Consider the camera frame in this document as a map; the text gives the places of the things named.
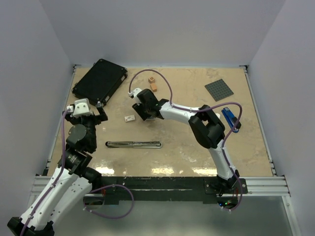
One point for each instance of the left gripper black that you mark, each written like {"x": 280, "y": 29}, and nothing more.
{"x": 98, "y": 119}

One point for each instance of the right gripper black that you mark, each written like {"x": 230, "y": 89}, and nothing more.
{"x": 139, "y": 108}

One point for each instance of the grey metal stapler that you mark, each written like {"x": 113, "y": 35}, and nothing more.
{"x": 132, "y": 144}

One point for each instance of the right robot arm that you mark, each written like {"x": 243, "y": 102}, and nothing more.
{"x": 206, "y": 126}

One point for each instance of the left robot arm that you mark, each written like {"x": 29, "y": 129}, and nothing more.
{"x": 72, "y": 178}

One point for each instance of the blue stapler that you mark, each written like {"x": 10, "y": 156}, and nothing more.
{"x": 231, "y": 119}

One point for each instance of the plain wooden block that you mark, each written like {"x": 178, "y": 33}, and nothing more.
{"x": 153, "y": 87}

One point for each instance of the wooden cube with circle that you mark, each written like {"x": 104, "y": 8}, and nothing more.
{"x": 151, "y": 80}

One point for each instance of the black hard case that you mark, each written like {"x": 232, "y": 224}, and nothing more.
{"x": 100, "y": 82}

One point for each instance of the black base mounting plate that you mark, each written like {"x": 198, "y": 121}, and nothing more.
{"x": 167, "y": 189}

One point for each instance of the grey studded baseplate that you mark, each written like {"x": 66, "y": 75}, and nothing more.
{"x": 219, "y": 90}

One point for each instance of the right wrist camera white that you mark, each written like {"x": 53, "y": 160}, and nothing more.
{"x": 133, "y": 93}

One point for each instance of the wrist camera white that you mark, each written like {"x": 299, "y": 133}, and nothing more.
{"x": 80, "y": 108}
{"x": 133, "y": 93}

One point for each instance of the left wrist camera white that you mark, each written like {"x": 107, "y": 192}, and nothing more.
{"x": 80, "y": 108}

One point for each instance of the aluminium frame rail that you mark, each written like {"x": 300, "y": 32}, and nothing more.
{"x": 257, "y": 186}

